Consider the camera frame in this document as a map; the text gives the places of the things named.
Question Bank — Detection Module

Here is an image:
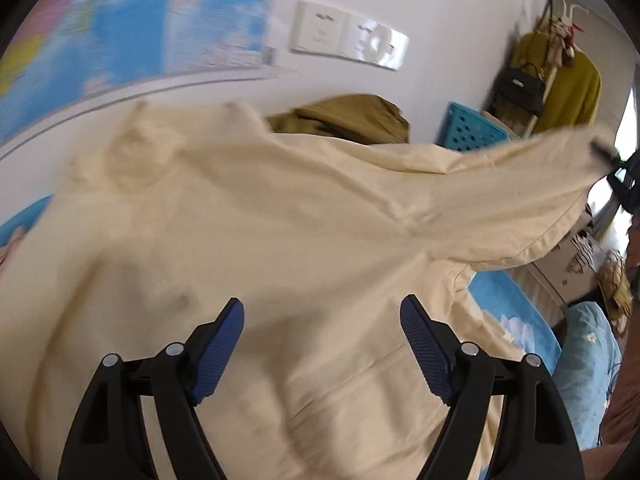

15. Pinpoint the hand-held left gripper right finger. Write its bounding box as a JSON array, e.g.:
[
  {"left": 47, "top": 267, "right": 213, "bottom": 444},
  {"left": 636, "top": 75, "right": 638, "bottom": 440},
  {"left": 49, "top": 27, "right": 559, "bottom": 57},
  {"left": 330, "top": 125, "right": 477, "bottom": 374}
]
[{"left": 399, "top": 294, "right": 586, "bottom": 480}]

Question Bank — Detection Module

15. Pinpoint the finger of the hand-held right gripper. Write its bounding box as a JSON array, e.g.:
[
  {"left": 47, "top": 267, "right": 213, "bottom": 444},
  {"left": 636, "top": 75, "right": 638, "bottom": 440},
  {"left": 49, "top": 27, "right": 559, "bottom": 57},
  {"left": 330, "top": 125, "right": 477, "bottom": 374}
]
[{"left": 591, "top": 140, "right": 622, "bottom": 163}]

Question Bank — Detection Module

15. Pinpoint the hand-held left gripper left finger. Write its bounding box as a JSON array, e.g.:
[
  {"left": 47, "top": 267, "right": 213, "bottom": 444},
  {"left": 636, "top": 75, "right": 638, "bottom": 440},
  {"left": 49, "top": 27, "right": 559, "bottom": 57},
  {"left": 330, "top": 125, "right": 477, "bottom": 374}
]
[{"left": 57, "top": 297, "right": 245, "bottom": 480}]

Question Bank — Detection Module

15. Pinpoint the cream long-sleeve garment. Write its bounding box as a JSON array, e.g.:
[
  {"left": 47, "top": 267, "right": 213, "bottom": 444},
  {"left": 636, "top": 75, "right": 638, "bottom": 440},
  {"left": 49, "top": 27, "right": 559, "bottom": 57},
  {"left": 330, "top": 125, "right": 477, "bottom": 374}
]
[{"left": 0, "top": 102, "right": 618, "bottom": 480}]

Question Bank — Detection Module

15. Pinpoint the mustard yellow coat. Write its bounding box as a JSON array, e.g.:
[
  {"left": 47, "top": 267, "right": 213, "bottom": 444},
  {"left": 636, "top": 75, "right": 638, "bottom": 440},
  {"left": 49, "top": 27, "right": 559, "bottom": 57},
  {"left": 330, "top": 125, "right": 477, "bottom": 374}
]
[{"left": 510, "top": 32, "right": 602, "bottom": 136}]

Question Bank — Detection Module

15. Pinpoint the black and white striped cloth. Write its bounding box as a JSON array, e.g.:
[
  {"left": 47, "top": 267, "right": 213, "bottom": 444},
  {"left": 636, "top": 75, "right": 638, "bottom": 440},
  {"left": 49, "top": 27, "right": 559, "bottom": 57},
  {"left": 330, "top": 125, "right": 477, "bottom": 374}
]
[{"left": 572, "top": 210, "right": 608, "bottom": 273}]

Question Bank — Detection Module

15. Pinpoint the blue printed bed sheet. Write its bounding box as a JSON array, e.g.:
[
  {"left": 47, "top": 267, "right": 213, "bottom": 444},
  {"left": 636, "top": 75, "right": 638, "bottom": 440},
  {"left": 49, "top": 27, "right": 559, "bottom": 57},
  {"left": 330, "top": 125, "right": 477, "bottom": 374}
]
[{"left": 0, "top": 195, "right": 563, "bottom": 376}]

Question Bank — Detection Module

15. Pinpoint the yellow patterned cloth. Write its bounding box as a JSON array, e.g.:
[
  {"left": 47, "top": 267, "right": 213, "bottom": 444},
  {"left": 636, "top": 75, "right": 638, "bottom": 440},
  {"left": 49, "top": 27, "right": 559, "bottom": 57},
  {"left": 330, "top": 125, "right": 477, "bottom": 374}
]
[{"left": 597, "top": 250, "right": 633, "bottom": 331}]

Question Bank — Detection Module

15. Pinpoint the black handbag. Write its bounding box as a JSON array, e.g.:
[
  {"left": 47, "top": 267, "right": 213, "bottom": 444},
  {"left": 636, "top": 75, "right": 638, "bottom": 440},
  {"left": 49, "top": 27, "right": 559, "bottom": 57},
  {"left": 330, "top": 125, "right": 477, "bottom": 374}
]
[{"left": 495, "top": 60, "right": 547, "bottom": 118}]

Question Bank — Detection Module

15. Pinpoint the red patterned scarf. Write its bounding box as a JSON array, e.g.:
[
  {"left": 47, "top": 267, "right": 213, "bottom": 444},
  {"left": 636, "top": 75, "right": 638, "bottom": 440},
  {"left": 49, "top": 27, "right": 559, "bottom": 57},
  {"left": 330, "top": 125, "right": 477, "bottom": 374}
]
[{"left": 545, "top": 17, "right": 583, "bottom": 68}]

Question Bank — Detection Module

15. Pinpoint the white drawer cabinet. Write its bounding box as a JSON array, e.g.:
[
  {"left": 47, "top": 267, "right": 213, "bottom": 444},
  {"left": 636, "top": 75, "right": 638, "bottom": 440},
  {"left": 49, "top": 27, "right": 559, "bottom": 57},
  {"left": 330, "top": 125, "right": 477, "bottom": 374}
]
[{"left": 520, "top": 232, "right": 601, "bottom": 306}]

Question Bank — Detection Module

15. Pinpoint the teal perforated plastic basket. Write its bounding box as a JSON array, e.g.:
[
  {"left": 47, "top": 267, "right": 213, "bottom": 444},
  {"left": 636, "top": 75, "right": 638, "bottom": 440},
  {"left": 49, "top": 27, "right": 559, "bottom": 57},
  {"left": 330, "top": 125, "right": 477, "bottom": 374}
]
[{"left": 434, "top": 102, "right": 508, "bottom": 151}]

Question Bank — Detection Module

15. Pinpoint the white coat rack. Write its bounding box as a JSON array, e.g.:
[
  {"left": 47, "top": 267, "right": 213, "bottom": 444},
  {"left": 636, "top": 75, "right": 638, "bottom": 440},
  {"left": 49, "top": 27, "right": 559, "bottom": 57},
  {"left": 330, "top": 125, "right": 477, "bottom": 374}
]
[{"left": 525, "top": 0, "right": 591, "bottom": 136}]

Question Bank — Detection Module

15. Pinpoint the blue pillow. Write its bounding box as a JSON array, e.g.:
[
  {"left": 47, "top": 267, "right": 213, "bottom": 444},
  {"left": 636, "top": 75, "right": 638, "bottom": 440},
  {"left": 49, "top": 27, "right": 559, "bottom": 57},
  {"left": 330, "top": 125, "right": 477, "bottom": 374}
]
[{"left": 552, "top": 302, "right": 623, "bottom": 448}]

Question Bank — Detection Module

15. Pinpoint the brown cloth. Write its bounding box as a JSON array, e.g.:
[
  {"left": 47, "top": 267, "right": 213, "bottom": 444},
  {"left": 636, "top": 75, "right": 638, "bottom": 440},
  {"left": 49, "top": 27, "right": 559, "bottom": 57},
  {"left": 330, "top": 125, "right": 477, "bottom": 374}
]
[{"left": 600, "top": 345, "right": 640, "bottom": 461}]

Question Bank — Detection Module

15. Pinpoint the olive green garment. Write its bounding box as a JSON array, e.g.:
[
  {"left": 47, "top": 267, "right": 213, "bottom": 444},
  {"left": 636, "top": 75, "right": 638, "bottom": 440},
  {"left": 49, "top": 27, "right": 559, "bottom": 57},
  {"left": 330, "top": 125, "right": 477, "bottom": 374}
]
[{"left": 267, "top": 94, "right": 412, "bottom": 145}]

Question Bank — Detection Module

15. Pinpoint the white wall socket panel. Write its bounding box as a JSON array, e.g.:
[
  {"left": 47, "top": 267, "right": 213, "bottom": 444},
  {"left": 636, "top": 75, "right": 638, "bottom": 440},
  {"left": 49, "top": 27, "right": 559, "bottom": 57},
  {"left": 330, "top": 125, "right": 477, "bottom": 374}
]
[
  {"left": 289, "top": 0, "right": 351, "bottom": 57},
  {"left": 342, "top": 15, "right": 410, "bottom": 72}
]

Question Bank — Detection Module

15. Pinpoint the colourful wall map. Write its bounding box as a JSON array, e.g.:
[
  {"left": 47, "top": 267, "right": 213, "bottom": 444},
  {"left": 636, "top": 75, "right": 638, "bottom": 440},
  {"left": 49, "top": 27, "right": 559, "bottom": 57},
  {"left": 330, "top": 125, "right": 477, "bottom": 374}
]
[{"left": 0, "top": 0, "right": 301, "bottom": 146}]

